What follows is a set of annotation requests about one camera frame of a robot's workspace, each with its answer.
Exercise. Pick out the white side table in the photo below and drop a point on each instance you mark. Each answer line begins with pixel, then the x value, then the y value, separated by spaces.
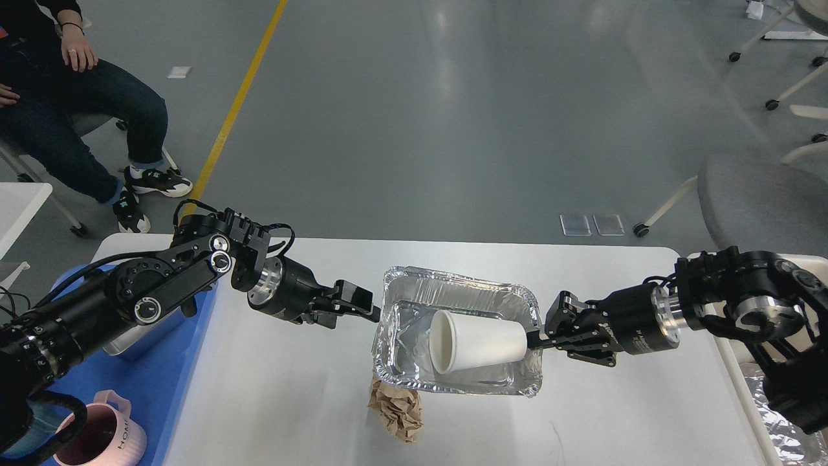
pixel 19 204

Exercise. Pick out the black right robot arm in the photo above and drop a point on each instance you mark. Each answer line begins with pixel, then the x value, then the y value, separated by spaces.
pixel 770 304

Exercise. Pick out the grey office chair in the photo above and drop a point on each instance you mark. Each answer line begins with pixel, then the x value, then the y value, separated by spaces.
pixel 756 205

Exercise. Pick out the aluminium foil tray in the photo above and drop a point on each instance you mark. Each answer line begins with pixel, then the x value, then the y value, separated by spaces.
pixel 413 295

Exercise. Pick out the white paper cup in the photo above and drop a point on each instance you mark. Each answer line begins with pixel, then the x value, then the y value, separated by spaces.
pixel 459 342

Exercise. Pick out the stainless steel square dish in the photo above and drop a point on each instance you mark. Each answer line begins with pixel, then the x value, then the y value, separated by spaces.
pixel 133 344

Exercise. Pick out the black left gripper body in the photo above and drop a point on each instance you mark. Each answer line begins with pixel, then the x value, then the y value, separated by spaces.
pixel 285 290

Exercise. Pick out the brown paper ball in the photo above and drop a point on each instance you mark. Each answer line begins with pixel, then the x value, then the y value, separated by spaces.
pixel 399 409

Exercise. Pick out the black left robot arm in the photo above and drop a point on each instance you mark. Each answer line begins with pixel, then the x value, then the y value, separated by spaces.
pixel 108 297

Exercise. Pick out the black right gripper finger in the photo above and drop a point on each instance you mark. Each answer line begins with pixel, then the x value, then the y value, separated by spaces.
pixel 565 318
pixel 569 341

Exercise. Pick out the white plastic bin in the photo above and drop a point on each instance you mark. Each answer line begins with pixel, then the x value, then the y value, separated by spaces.
pixel 737 362

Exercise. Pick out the floor outlet plate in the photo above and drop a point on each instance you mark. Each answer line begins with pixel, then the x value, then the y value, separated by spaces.
pixel 609 225
pixel 575 225

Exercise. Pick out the seated person in black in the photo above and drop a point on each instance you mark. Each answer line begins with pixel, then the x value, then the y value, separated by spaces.
pixel 47 60

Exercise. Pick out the right floor outlet plate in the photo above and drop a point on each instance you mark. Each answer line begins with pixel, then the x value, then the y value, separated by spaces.
pixel 609 225

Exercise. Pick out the left floor outlet plate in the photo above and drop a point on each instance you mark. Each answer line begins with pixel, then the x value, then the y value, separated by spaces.
pixel 575 225

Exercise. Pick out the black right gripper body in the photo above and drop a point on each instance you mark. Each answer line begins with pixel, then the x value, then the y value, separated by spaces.
pixel 636 320

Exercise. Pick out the pink ribbed mug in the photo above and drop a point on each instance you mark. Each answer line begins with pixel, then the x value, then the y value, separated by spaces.
pixel 109 435

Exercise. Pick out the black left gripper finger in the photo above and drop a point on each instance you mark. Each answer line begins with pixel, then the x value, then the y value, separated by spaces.
pixel 324 319
pixel 345 298

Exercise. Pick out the white paper on floor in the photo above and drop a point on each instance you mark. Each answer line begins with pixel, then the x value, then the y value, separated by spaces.
pixel 179 72

